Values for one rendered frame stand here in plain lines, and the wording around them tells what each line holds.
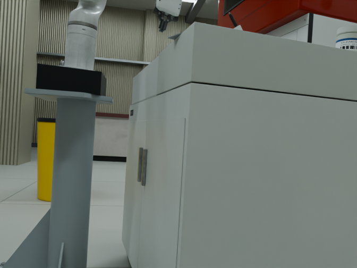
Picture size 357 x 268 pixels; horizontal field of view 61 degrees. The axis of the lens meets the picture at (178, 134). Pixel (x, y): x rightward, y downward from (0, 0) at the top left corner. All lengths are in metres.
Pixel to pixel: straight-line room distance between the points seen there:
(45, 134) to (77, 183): 1.63
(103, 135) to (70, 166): 4.91
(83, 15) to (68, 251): 0.96
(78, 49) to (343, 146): 1.03
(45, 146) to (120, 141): 3.40
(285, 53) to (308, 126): 0.21
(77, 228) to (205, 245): 0.69
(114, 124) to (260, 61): 5.45
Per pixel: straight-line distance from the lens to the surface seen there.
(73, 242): 1.38
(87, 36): 1.35
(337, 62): 1.01
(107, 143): 6.19
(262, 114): 0.83
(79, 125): 1.29
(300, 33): 1.46
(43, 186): 2.97
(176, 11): 1.31
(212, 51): 0.78
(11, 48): 5.54
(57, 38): 9.49
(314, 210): 0.97
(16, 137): 5.38
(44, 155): 2.93
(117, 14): 9.52
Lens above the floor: 0.70
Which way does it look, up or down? 1 degrees down
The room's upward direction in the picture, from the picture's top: 4 degrees clockwise
